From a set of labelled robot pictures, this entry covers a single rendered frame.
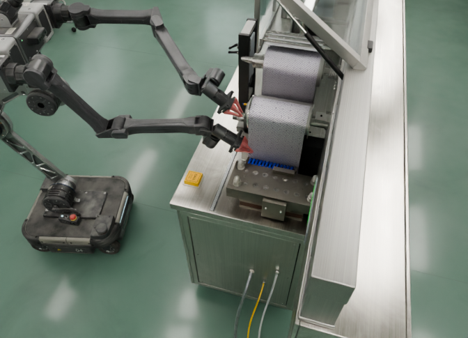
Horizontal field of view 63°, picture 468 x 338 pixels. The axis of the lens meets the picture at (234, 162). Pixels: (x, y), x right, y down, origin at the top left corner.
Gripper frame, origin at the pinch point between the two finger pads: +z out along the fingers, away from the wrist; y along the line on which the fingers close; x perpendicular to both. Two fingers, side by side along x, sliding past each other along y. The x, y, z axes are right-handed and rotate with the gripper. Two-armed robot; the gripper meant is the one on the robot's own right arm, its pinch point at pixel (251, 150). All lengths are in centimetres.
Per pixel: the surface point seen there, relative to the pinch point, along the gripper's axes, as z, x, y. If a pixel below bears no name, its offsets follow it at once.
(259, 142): -0.2, 7.3, 0.2
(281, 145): 7.7, 12.7, 0.2
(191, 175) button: -16.2, -25.9, 9.8
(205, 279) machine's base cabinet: 26, -85, 26
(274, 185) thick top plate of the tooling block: 14.0, 2.9, 13.0
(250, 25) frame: -29, 26, -42
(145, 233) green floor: -14, -130, -4
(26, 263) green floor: -71, -162, 39
